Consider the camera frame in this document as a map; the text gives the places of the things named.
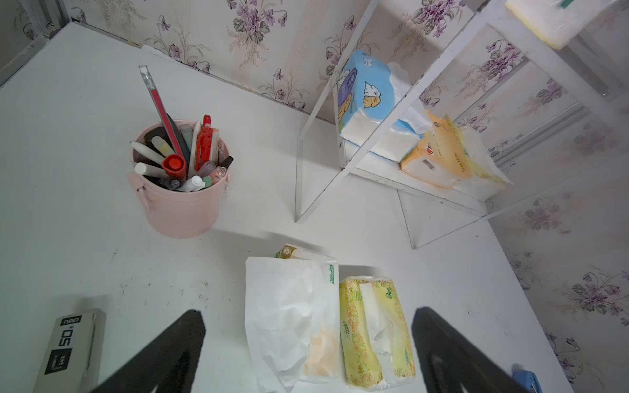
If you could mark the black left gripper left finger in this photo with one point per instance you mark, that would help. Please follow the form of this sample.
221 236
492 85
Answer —
167 364

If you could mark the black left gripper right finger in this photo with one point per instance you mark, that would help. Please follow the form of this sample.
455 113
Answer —
451 363

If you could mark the yellow floral tissue pack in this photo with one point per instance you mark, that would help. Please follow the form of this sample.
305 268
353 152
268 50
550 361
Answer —
376 343

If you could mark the white green tissue pack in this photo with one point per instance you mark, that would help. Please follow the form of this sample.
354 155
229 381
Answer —
292 318

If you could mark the orange tissue pack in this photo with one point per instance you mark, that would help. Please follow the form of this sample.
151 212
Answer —
453 157

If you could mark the white yellow tissue pack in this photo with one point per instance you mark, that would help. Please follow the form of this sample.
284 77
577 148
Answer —
556 23

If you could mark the blue cartoon tissue pack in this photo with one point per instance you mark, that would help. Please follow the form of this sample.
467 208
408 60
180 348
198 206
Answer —
368 92

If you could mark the grey staple box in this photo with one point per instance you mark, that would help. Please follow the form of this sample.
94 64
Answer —
72 360

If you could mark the blue plastic clip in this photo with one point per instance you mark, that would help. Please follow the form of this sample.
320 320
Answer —
527 379

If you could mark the pink pen holder cup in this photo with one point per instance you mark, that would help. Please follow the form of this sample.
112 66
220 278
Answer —
177 214

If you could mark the red marker pen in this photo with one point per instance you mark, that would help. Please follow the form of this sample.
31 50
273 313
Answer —
204 141

